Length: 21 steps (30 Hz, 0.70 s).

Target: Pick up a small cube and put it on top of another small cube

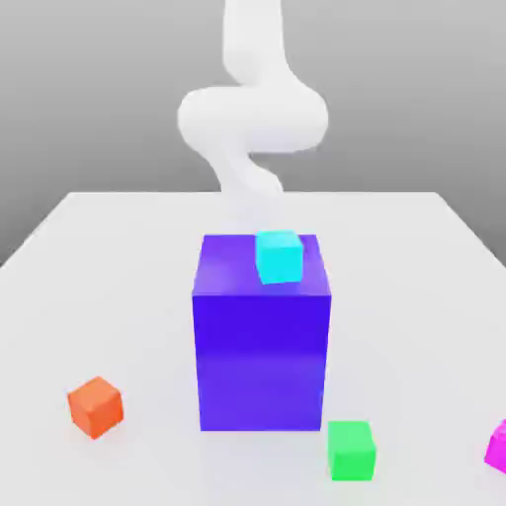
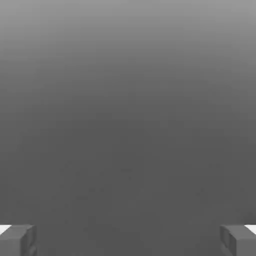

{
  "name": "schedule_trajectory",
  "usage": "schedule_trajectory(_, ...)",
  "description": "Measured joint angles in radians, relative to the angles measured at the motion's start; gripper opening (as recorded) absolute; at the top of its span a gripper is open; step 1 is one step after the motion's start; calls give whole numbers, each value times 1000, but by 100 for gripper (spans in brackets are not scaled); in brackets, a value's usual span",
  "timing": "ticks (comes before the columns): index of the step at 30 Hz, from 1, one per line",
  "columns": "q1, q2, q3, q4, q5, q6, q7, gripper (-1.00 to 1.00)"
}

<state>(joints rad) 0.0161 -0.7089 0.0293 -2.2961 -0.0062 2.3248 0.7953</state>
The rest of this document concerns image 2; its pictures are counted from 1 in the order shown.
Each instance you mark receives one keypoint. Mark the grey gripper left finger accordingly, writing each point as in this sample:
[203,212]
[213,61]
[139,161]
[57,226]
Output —
[16,241]

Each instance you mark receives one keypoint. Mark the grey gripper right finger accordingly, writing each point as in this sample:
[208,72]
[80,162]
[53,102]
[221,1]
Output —
[240,241]

